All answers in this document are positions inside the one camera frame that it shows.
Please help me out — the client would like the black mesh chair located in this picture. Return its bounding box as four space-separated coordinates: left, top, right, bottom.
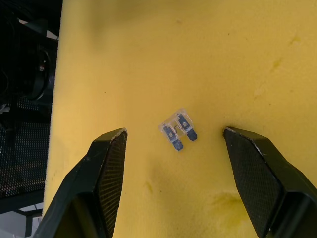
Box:
0 0 63 220

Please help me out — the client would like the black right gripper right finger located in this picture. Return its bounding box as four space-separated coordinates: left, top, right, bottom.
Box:
222 126 317 238

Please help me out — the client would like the clear blade fuse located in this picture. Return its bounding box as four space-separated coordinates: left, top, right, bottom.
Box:
158 108 199 152

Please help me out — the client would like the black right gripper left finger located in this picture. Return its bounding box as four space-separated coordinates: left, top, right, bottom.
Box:
33 127 129 238

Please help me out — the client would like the yellow foam mat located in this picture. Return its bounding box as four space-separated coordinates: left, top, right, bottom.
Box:
41 0 317 238

